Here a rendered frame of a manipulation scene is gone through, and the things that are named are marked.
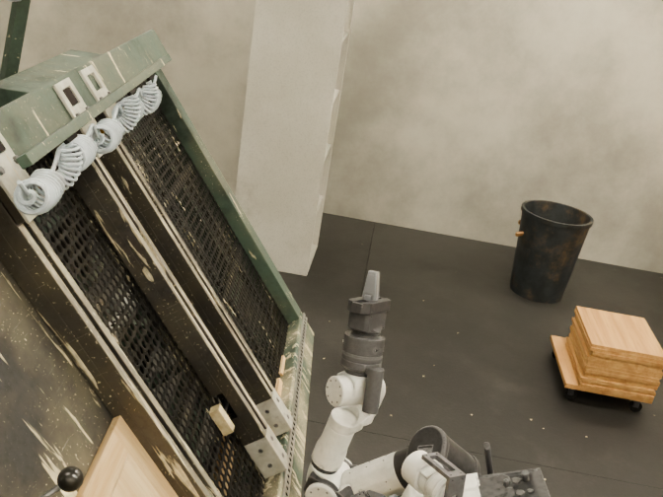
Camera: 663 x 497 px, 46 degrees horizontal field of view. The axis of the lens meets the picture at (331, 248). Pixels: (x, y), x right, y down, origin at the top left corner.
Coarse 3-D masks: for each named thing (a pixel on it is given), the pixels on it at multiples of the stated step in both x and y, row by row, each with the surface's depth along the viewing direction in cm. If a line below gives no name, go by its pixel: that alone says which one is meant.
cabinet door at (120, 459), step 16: (112, 432) 156; (128, 432) 162; (112, 448) 154; (128, 448) 159; (96, 464) 147; (112, 464) 151; (128, 464) 157; (144, 464) 162; (96, 480) 144; (112, 480) 149; (128, 480) 154; (144, 480) 160; (160, 480) 165; (80, 496) 139; (96, 496) 142; (112, 496) 147; (128, 496) 152; (144, 496) 157; (160, 496) 162; (176, 496) 168
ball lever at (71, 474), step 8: (64, 472) 116; (72, 472) 116; (80, 472) 117; (64, 480) 115; (72, 480) 116; (80, 480) 116; (56, 488) 116; (64, 488) 116; (72, 488) 116; (40, 496) 116; (48, 496) 116
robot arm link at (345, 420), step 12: (384, 384) 171; (336, 408) 175; (348, 408) 176; (360, 408) 174; (336, 420) 171; (348, 420) 173; (360, 420) 172; (372, 420) 173; (336, 432) 171; (348, 432) 171
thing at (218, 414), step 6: (210, 408) 206; (216, 408) 205; (222, 408) 206; (210, 414) 205; (216, 414) 205; (222, 414) 205; (216, 420) 205; (222, 420) 205; (228, 420) 207; (222, 426) 206; (228, 426) 206; (234, 426) 209; (222, 432) 207; (228, 432) 207
